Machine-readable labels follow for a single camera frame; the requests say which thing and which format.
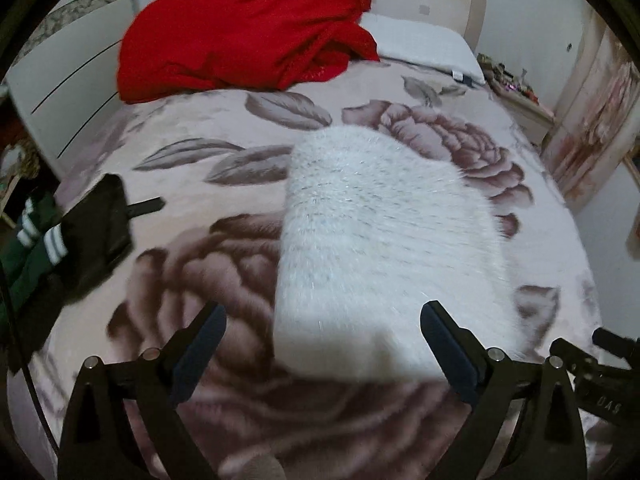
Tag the beige nightstand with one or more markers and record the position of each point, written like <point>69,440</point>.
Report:
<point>530,115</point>

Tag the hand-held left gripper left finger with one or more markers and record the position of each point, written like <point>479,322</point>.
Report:
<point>202,350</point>

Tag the floral plush blanket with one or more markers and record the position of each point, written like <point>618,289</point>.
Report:
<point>200,160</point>

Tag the green garment with white stripes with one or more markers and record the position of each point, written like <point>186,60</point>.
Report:
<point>30,255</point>

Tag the red cloth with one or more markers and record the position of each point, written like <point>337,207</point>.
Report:
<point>240,30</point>

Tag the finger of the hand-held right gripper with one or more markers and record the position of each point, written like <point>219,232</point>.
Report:
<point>575,350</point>
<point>617,344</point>

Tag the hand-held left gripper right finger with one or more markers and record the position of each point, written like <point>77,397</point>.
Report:
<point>450,355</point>

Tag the white wardrobe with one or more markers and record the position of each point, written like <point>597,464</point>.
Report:
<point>60,75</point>

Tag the small clutter on nightstand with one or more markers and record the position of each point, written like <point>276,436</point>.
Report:
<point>507,80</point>

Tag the white pillow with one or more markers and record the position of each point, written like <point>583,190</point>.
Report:
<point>425,45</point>

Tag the floral curtain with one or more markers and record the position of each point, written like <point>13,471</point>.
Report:
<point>595,120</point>

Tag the black garment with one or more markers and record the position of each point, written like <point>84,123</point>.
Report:
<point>97,240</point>

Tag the white fluffy sweater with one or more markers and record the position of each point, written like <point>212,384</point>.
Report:
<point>380,240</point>

